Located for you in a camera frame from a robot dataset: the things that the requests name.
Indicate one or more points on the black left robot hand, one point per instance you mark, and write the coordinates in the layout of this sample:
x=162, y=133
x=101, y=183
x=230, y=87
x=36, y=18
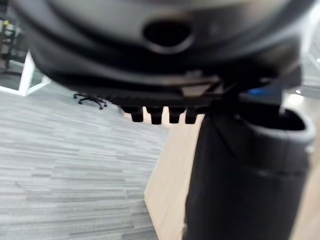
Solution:
x=160, y=50

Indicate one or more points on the black office chair base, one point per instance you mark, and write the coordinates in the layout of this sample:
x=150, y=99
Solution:
x=91, y=99

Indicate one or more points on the blue object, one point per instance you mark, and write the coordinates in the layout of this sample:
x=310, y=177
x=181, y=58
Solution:
x=257, y=91

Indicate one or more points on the white partition frame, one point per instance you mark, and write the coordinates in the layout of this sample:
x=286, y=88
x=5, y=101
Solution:
x=30, y=80

